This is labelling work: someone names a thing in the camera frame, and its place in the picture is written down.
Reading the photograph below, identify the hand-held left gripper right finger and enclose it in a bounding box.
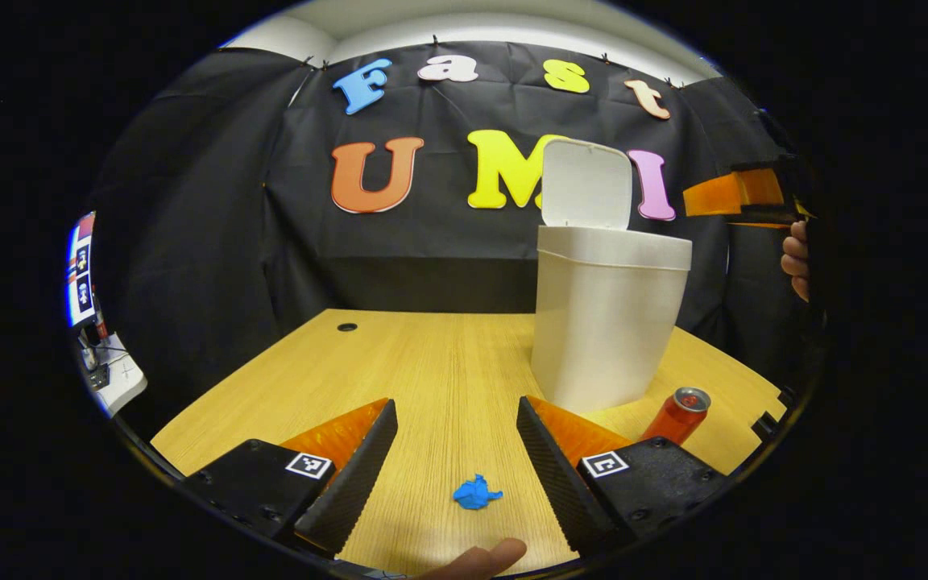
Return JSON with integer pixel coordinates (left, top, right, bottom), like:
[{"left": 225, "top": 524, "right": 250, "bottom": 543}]
[{"left": 516, "top": 396, "right": 729, "bottom": 557}]

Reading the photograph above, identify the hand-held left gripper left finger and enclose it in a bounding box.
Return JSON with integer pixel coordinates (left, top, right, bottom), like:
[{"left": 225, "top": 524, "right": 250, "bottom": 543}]
[{"left": 182, "top": 398, "right": 399, "bottom": 558}]

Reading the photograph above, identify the blue paper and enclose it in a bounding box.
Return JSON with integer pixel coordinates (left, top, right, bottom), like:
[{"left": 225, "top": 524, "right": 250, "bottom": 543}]
[{"left": 453, "top": 474, "right": 503, "bottom": 511}]

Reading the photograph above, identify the red pop can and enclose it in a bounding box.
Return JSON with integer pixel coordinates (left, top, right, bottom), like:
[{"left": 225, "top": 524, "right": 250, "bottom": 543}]
[{"left": 640, "top": 387, "right": 712, "bottom": 446}]

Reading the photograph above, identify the white desktop garbage bin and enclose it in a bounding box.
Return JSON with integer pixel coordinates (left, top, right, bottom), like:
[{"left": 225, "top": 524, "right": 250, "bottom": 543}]
[{"left": 530, "top": 139, "right": 694, "bottom": 415}]

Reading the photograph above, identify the wooden desktop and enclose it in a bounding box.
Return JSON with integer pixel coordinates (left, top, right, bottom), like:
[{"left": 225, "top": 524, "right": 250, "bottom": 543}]
[{"left": 150, "top": 309, "right": 789, "bottom": 578}]

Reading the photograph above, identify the white side table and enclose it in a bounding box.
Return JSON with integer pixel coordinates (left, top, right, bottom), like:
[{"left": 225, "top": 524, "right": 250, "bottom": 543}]
[{"left": 81, "top": 332, "right": 148, "bottom": 417}]

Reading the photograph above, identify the black backdrop cloth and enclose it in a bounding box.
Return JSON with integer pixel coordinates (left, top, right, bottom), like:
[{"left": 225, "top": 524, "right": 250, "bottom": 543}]
[{"left": 85, "top": 40, "right": 815, "bottom": 440}]

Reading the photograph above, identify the computer monitor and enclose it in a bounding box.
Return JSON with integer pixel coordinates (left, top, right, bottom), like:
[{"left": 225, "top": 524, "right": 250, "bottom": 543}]
[{"left": 67, "top": 212, "right": 100, "bottom": 328}]

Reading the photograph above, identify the black desk edge bracket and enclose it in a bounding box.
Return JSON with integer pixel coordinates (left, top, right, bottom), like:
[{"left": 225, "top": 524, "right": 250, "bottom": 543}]
[{"left": 750, "top": 387, "right": 797, "bottom": 441}]

